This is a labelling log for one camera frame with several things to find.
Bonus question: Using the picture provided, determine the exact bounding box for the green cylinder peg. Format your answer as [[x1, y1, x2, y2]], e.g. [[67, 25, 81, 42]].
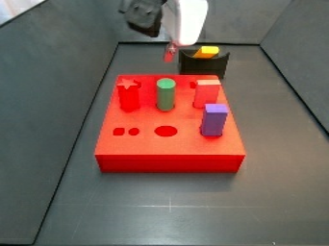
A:
[[156, 78, 176, 111]]

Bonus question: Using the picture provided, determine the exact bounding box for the black curved regrasp stand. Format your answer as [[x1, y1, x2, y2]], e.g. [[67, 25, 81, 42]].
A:
[[179, 49, 230, 79]]

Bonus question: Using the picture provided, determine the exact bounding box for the red fixture board with holes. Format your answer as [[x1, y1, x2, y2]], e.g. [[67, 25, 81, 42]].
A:
[[93, 74, 246, 173]]

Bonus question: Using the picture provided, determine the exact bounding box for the purple rectangular block peg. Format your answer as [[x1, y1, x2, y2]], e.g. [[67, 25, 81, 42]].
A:
[[200, 104, 228, 136]]

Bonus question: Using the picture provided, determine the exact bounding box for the pink-red rectangular block peg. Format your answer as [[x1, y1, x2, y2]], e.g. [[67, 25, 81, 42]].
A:
[[192, 80, 220, 109]]

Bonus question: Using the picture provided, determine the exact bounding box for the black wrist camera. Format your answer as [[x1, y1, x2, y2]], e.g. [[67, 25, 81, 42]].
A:
[[117, 0, 167, 37]]

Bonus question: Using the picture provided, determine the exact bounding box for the yellow square-circle fork object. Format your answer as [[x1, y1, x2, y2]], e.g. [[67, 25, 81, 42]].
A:
[[192, 46, 219, 59]]

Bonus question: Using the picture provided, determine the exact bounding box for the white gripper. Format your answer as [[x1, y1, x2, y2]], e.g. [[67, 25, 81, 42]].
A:
[[162, 0, 208, 62]]

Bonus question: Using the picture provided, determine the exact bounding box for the red star peg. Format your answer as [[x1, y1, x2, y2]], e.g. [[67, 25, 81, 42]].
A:
[[116, 79, 141, 111]]

